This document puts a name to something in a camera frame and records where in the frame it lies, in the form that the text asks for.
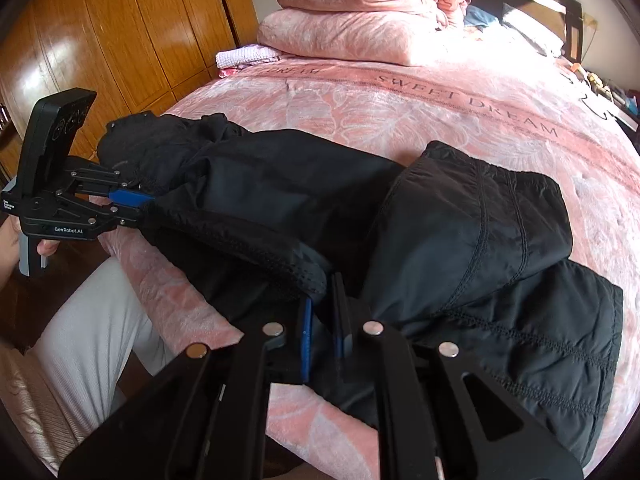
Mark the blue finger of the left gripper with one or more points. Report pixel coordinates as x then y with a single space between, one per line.
128 198

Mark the white pink folded cloth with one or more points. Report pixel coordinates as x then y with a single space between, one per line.
247 55

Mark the lower pink pillow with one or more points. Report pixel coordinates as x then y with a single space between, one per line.
388 37

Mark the person's white trouser leg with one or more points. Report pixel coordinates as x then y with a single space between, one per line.
87 344

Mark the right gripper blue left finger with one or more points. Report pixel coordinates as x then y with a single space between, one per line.
305 336

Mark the black padded pants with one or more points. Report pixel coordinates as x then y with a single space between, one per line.
447 248

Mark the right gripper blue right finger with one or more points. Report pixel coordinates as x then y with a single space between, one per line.
340 304

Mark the orange wooden wardrobe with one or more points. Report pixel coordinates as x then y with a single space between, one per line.
136 54

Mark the person's left hand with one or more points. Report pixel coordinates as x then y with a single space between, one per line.
10 248

